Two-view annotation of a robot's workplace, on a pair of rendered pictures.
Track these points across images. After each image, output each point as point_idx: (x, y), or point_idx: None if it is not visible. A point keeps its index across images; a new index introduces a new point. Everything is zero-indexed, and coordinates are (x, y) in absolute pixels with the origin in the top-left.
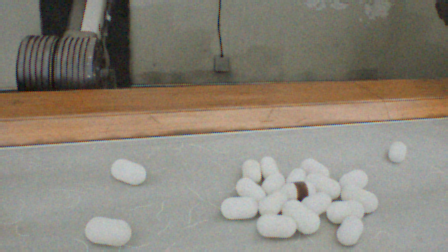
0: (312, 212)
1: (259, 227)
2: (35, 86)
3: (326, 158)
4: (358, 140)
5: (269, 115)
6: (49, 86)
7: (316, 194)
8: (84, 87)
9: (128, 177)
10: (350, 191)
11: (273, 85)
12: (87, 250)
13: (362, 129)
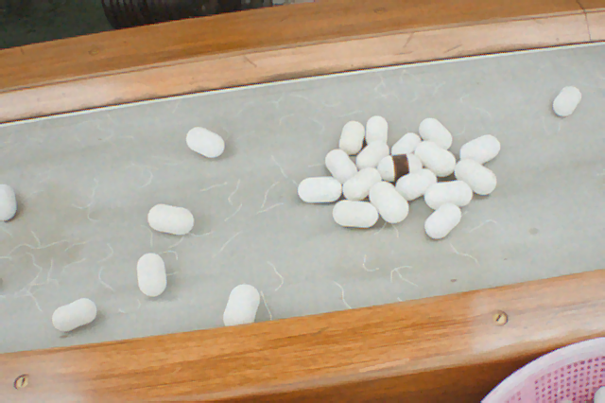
0: (397, 199)
1: (334, 216)
2: (125, 9)
3: (467, 111)
4: (527, 78)
5: (406, 44)
6: (141, 8)
7: (415, 173)
8: (182, 5)
9: (202, 150)
10: (462, 167)
11: None
12: (151, 238)
13: (542, 59)
